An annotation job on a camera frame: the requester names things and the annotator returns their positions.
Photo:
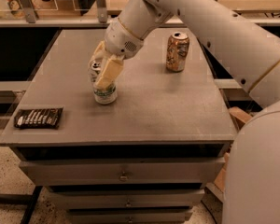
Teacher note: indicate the dark chocolate rxbar wrapper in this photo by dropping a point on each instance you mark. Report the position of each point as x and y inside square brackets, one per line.
[38, 118]

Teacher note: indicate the metal railing frame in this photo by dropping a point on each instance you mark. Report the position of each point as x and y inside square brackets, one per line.
[69, 10]

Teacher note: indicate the gold brown soda can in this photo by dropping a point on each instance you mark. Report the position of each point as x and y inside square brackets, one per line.
[177, 51]

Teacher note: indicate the grey drawer cabinet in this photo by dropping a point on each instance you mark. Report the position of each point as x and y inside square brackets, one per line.
[147, 157]

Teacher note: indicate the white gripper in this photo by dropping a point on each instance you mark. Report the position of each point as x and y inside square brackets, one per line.
[121, 42]

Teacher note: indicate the white green 7up can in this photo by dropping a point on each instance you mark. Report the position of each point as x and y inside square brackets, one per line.
[101, 96]

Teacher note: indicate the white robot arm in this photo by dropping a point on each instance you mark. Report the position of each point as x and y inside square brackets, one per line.
[252, 56]

